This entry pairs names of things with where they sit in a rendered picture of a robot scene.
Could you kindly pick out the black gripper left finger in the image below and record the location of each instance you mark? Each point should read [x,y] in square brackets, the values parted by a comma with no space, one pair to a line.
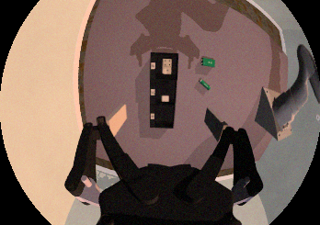
[79,181]

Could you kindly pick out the tan domino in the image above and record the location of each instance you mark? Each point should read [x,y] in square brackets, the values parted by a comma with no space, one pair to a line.
[167,66]

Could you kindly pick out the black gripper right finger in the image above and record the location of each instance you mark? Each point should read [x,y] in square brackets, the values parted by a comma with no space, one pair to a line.
[247,182]

